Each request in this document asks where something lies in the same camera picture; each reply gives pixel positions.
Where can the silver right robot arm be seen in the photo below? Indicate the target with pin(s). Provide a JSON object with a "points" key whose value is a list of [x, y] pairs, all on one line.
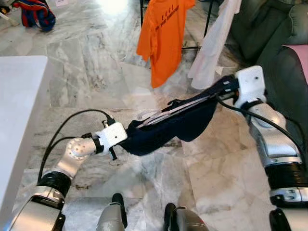
{"points": [[274, 144]]}

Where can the translucent pink hanger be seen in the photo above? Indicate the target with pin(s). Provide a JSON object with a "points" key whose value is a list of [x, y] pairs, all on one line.
{"points": [[178, 109]]}

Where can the white table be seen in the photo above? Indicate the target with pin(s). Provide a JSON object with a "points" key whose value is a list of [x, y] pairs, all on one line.
{"points": [[19, 106]]}

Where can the dark green sofa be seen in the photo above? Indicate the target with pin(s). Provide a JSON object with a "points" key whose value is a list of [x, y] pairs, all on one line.
{"points": [[269, 33]]}

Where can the red blue striped cloth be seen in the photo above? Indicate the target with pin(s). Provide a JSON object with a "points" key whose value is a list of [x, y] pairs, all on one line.
{"points": [[36, 14]]}

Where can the robot leg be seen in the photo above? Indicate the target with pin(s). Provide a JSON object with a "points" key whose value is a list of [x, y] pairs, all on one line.
{"points": [[190, 222], [111, 219]]}

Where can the orange T-shirt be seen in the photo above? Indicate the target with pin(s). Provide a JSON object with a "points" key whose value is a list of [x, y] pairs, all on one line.
{"points": [[163, 43]]}

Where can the pink paper slip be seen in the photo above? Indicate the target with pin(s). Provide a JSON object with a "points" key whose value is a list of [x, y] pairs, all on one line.
{"points": [[61, 2]]}

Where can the robot right leg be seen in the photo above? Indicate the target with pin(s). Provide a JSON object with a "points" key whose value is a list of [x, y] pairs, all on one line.
{"points": [[190, 222]]}

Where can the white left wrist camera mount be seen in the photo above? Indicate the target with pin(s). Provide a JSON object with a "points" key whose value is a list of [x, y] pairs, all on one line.
{"points": [[113, 137]]}

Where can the pink cushion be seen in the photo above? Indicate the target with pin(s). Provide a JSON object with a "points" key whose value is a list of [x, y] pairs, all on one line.
{"points": [[301, 60]]}

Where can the navy blue garment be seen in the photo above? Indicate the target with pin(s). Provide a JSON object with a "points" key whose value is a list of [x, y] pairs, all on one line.
{"points": [[183, 127]]}

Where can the white garment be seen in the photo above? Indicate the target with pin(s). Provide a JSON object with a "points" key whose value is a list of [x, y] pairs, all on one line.
{"points": [[211, 53]]}

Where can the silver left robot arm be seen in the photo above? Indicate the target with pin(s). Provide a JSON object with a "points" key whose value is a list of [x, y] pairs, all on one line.
{"points": [[72, 159]]}

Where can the robot left leg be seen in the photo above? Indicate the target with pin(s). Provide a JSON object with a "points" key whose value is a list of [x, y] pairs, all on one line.
{"points": [[111, 219]]}

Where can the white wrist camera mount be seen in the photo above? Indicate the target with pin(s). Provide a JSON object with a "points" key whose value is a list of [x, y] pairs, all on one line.
{"points": [[113, 137], [250, 84]]}

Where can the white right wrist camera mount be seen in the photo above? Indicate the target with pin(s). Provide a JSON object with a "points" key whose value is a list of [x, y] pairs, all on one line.
{"points": [[250, 84]]}

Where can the black metal drying rack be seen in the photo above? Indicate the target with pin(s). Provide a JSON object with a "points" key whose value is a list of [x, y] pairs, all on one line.
{"points": [[142, 12]]}

